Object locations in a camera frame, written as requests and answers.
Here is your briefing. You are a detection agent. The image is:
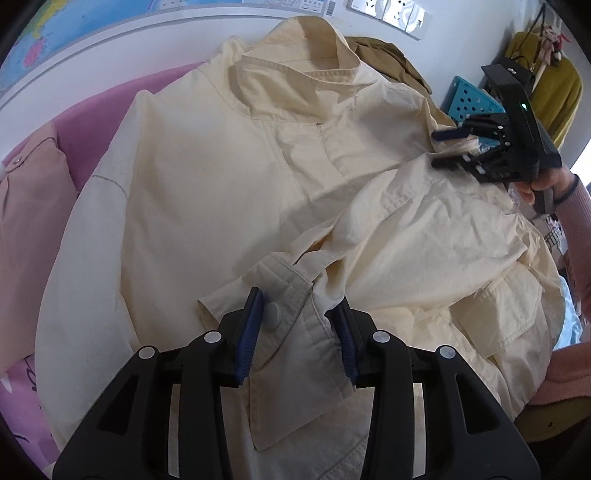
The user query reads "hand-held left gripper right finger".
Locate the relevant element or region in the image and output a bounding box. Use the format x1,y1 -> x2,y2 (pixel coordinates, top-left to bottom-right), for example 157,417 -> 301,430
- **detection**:
324,295 -> 541,480

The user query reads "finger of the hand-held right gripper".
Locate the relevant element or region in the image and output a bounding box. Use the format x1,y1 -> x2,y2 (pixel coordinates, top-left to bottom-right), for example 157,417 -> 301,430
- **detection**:
431,114 -> 511,141
431,148 -> 513,183

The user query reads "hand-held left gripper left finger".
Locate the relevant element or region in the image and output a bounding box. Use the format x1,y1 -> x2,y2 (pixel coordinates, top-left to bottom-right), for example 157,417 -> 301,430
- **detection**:
52,286 -> 265,480

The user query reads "cream jacket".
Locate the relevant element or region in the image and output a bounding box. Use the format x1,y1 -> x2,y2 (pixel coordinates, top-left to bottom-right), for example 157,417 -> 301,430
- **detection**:
34,16 -> 566,480

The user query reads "person's right forearm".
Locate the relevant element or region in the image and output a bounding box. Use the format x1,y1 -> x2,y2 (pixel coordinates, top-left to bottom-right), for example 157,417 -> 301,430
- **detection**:
554,174 -> 591,324

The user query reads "person's right hand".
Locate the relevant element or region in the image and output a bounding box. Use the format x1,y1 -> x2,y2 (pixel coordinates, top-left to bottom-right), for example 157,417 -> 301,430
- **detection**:
513,165 -> 580,216

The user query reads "blue plastic basket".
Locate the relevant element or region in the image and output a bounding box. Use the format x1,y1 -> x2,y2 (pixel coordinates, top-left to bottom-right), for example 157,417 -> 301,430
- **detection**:
449,75 -> 505,127

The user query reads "yellow hanging garment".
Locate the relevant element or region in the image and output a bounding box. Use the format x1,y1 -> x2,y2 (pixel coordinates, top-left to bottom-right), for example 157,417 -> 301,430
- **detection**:
503,31 -> 583,151

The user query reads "plush toy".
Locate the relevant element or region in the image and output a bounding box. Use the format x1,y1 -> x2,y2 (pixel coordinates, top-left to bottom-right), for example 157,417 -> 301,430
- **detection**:
538,21 -> 573,63

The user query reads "olive garment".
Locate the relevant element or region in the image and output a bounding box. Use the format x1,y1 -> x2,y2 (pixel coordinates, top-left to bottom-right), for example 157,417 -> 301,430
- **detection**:
345,36 -> 455,127

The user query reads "light blue plastic bag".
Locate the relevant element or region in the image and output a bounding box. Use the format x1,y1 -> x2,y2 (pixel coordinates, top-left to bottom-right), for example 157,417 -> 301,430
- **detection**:
551,277 -> 585,347

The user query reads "olive padded cloth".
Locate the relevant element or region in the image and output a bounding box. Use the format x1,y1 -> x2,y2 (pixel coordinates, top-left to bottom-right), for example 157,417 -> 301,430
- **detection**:
515,406 -> 591,444

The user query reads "pink fleece garment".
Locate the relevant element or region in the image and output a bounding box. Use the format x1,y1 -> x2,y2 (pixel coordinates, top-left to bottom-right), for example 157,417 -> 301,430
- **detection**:
524,346 -> 591,409

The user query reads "peach garment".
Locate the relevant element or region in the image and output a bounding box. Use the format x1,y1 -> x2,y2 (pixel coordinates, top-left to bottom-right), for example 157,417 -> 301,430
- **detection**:
0,124 -> 78,374

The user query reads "pink floral bed sheet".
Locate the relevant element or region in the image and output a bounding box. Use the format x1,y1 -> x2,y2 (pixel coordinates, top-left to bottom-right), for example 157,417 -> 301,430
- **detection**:
0,61 -> 211,480

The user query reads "white wall socket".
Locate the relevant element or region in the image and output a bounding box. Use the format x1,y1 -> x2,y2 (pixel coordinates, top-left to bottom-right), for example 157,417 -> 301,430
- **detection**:
346,0 -> 385,21

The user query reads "colourful wall map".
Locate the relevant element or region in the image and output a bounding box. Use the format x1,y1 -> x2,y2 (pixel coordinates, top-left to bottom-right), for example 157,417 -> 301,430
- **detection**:
0,0 -> 340,100

